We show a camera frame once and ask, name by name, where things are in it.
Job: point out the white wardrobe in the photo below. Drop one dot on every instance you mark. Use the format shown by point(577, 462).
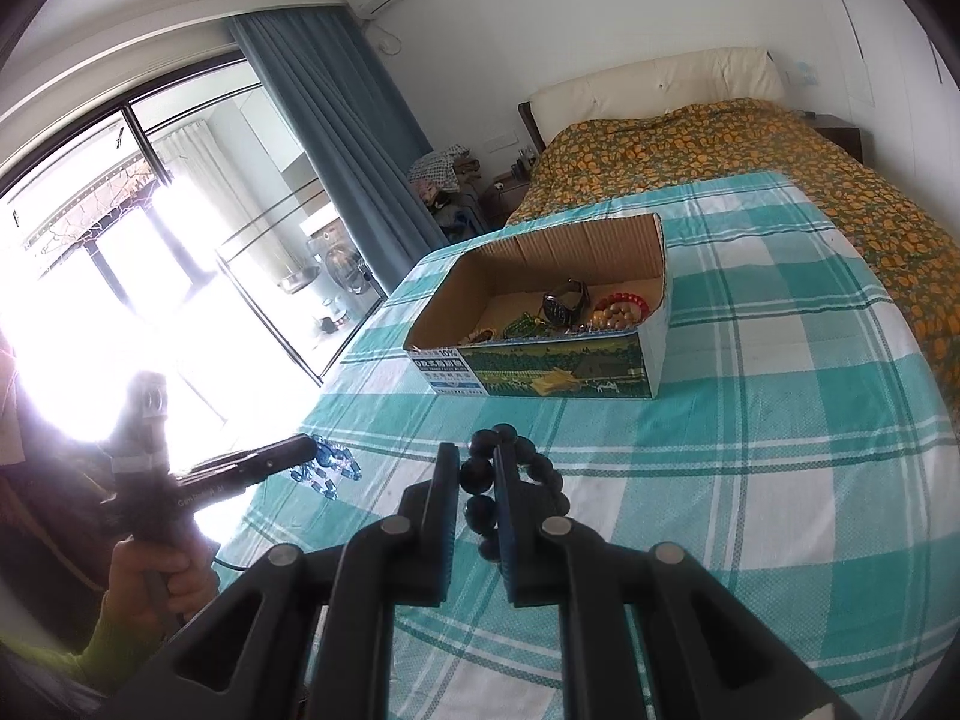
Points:
point(900, 89)

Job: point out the green sleeved left forearm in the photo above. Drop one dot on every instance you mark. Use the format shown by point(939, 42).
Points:
point(116, 651)

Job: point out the washing machine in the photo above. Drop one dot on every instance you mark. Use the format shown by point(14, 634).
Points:
point(333, 248)

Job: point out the teal plaid bed cloth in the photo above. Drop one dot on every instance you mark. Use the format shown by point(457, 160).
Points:
point(798, 446)

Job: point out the clothes pile on chair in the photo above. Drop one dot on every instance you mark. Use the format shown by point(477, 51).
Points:
point(446, 181)

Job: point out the cardboard box with print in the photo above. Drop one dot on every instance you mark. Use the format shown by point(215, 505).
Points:
point(482, 331)

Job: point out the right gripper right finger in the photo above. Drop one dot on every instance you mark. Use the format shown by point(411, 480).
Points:
point(644, 634)

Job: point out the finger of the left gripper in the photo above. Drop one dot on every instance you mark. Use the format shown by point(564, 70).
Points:
point(230, 475)

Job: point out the black wrist watch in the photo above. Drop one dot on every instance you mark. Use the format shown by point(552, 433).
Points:
point(563, 307)

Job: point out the person's left hand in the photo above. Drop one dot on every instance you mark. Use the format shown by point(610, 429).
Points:
point(151, 584)

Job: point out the right wooden nightstand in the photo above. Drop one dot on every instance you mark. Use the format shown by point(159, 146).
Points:
point(843, 134)

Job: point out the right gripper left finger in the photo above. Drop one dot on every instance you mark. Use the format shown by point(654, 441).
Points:
point(308, 634)

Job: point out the left wooden nightstand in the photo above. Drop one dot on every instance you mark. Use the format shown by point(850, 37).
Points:
point(501, 198)

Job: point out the wooden nightstand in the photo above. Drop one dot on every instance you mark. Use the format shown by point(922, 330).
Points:
point(501, 198)
point(843, 134)

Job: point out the glass sliding door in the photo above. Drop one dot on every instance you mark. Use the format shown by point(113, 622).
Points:
point(222, 143)

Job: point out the blue-grey curtain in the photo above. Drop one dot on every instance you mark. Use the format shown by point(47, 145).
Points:
point(359, 134)

